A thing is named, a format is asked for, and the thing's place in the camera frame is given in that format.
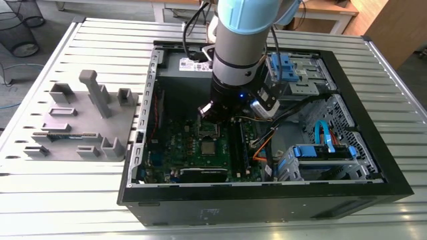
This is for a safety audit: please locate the silver topped CPU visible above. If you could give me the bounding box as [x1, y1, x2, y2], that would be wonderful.
[200, 140, 218, 155]

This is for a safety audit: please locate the CPU socket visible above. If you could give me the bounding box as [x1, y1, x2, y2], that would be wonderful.
[198, 138, 222, 158]

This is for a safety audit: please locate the black RAM slot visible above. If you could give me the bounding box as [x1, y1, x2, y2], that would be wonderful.
[236, 119, 249, 176]
[228, 119, 240, 178]
[232, 119, 244, 177]

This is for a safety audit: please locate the small wrist electronics box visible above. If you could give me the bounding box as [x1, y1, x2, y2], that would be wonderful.
[201, 44, 216, 63]

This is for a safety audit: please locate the blue drive bay latch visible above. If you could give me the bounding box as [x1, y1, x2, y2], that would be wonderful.
[269, 53, 300, 83]

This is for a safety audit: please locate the grey power supply unit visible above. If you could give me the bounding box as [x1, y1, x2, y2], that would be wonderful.
[154, 51, 214, 118]

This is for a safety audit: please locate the green motherboard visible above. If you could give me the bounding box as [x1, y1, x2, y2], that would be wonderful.
[141, 109, 265, 184]

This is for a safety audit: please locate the silver optical drive bay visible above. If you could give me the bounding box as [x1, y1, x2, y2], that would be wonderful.
[262, 51, 339, 107]

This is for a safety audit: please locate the black graphics card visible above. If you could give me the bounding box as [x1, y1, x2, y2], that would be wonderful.
[177, 166, 230, 184]

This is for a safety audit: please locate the empty blue disk carrier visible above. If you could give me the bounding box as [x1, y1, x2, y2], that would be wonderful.
[276, 152, 294, 177]

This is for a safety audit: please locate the hard disk in blue carrier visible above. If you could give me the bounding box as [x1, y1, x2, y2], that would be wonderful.
[292, 144, 357, 162]

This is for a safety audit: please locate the black PC case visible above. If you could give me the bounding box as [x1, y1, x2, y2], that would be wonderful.
[114, 39, 415, 227]

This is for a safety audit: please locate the grey parts rack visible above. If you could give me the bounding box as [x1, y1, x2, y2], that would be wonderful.
[21, 69, 141, 162]

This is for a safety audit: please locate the silver disk bay cage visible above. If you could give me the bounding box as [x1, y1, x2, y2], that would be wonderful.
[274, 143, 383, 183]

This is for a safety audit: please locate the white desk with wooden top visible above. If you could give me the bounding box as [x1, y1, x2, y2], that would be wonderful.
[150, 0, 360, 35]

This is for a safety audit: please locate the dark green RAM stick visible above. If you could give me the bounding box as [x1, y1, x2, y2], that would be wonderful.
[32, 131, 101, 141]

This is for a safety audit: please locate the wooden cabinet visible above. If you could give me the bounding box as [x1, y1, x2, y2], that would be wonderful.
[343, 0, 427, 71]

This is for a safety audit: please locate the dark wrist camera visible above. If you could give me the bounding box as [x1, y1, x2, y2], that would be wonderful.
[197, 101, 214, 116]

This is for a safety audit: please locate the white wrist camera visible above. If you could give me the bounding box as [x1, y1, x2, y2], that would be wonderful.
[248, 86, 280, 118]

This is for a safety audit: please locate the long black sleeved cable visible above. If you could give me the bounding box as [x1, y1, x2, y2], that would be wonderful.
[248, 91, 337, 148]

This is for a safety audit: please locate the red black twisted wire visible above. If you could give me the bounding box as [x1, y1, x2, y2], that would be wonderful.
[148, 87, 165, 141]

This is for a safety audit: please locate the orange wire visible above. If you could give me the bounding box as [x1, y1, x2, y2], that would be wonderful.
[252, 141, 269, 163]

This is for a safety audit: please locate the black camera cable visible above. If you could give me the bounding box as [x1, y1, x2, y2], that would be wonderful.
[268, 24, 288, 83]

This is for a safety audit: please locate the black electronics box cable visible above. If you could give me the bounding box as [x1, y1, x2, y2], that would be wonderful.
[181, 1, 210, 63]

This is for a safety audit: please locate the blue SATA wire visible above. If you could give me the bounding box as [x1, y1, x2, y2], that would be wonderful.
[313, 119, 336, 154]

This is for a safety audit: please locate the blue network cable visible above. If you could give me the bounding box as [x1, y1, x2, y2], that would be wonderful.
[0, 62, 45, 111]

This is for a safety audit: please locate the large wire mesh bin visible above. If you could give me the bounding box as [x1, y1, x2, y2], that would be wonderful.
[0, 11, 40, 58]

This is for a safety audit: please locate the small wire mesh bin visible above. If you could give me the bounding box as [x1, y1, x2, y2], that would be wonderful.
[12, 0, 46, 28]

